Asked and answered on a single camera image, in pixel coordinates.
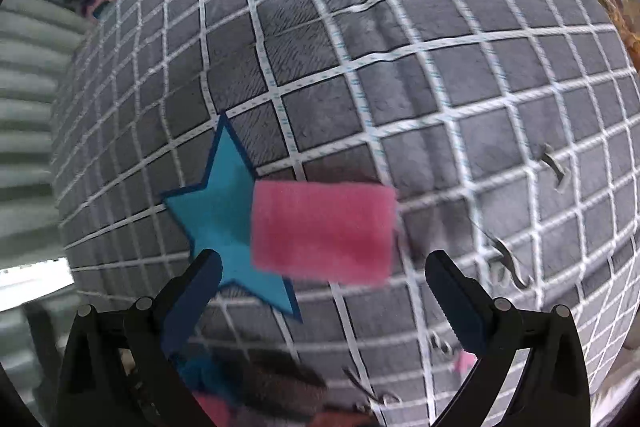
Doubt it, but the pale green curtain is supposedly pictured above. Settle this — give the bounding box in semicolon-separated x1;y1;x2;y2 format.
0;0;96;408

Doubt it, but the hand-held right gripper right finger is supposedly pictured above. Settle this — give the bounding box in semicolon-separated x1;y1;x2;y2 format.
424;249;592;427

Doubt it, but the pink sponge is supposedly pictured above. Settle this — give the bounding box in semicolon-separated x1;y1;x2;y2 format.
250;179;400;283

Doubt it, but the small pink felt piece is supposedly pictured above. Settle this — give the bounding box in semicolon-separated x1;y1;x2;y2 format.
452;351;478;375

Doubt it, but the grey checked star mat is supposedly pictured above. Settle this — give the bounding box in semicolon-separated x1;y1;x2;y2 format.
50;0;640;427

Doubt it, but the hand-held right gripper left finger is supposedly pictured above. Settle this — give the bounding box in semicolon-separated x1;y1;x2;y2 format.
59;249;223;427

